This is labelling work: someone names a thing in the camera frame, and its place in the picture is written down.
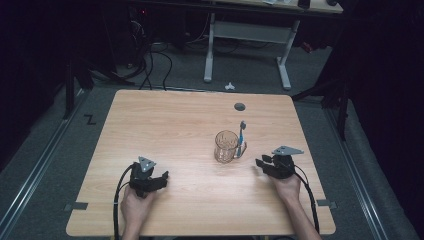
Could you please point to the black metal stand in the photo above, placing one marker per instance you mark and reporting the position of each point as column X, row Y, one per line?
column 69, row 86
column 341, row 106

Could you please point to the metal floor rail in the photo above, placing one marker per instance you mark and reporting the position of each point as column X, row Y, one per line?
column 36, row 173
column 356, row 173

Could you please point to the person's left hand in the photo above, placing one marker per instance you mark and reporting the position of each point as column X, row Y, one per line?
column 135, row 208

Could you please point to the grey tape strip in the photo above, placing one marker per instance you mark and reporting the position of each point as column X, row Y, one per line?
column 78, row 206
column 326, row 203

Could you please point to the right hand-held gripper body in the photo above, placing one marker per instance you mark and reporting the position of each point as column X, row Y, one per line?
column 283, row 166

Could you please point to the white-legged wooden desk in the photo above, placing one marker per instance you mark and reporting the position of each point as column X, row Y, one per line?
column 250, row 31

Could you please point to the blue and white toothbrush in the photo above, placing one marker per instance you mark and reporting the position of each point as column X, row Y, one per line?
column 241, row 138

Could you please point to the person's right hand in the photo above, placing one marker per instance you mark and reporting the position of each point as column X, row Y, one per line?
column 288, row 190

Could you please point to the dark computer tower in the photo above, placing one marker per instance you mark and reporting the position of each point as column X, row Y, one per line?
column 138, row 30

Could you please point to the small red object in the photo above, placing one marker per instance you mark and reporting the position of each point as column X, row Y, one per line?
column 307, row 47

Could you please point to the black object on desk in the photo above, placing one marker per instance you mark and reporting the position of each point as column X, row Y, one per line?
column 303, row 3

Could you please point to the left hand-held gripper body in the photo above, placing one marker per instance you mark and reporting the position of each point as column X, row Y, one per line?
column 141, row 181

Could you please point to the grey round table grommet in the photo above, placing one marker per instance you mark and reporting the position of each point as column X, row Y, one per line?
column 239, row 107

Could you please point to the small white floor object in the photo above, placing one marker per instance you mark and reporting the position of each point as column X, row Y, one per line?
column 229, row 86

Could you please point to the clear glass mug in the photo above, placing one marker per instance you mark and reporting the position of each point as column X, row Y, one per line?
column 226, row 146

